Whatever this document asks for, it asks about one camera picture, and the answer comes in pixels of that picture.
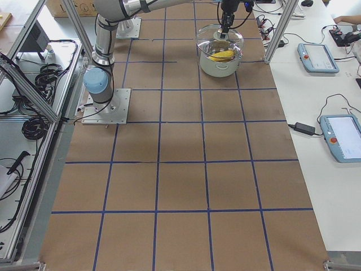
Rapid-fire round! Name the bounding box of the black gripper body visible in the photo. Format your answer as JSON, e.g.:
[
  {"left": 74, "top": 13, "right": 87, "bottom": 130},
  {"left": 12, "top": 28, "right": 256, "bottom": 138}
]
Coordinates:
[{"left": 221, "top": 0, "right": 254, "bottom": 13}]

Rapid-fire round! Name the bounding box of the clear glass pot lid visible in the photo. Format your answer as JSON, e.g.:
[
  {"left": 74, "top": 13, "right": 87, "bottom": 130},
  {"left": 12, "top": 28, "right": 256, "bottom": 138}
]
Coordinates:
[{"left": 196, "top": 24, "right": 244, "bottom": 56}]

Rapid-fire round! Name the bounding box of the yellow corn cob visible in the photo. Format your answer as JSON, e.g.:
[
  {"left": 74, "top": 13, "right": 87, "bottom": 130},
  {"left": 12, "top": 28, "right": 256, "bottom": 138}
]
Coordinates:
[{"left": 208, "top": 50, "right": 235, "bottom": 63}]

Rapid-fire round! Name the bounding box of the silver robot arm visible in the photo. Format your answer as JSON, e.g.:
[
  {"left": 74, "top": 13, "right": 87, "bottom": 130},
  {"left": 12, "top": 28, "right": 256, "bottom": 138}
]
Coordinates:
[{"left": 113, "top": 1, "right": 241, "bottom": 123}]

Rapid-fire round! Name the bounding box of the pale green cooking pot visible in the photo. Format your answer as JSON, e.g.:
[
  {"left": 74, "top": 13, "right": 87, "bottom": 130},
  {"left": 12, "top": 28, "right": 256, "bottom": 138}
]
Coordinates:
[{"left": 199, "top": 42, "right": 243, "bottom": 77}]

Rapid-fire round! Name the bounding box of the far teach pendant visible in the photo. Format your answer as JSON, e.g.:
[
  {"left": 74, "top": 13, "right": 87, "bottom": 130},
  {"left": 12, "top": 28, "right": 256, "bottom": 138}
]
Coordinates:
[{"left": 297, "top": 43, "right": 339, "bottom": 74}]

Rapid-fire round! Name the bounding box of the teach pendant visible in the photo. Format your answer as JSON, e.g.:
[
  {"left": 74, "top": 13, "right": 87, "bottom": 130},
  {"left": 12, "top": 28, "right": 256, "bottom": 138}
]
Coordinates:
[
  {"left": 320, "top": 114, "right": 360, "bottom": 163},
  {"left": 297, "top": 43, "right": 339, "bottom": 74}
]

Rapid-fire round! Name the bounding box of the black power adapter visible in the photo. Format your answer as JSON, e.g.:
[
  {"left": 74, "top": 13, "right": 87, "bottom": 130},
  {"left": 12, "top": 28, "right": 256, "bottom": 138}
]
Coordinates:
[{"left": 294, "top": 122, "right": 315, "bottom": 136}]

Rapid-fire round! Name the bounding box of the near teach pendant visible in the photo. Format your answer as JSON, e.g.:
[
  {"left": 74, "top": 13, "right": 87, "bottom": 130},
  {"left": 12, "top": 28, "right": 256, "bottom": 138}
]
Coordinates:
[{"left": 320, "top": 114, "right": 360, "bottom": 163}]

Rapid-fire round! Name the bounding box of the brown paper table cover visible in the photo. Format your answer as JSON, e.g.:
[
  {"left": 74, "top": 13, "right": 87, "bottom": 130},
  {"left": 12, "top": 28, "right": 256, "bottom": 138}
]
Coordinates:
[{"left": 39, "top": 7, "right": 327, "bottom": 270}]

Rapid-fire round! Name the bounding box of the aluminium frame post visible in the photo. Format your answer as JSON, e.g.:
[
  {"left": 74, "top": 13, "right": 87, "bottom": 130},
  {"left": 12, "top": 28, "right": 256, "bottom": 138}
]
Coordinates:
[{"left": 263, "top": 0, "right": 298, "bottom": 64}]

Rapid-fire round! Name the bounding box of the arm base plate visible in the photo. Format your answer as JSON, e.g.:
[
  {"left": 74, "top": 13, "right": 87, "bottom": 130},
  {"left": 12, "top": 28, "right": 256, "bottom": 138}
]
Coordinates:
[{"left": 81, "top": 89, "right": 131, "bottom": 125}]

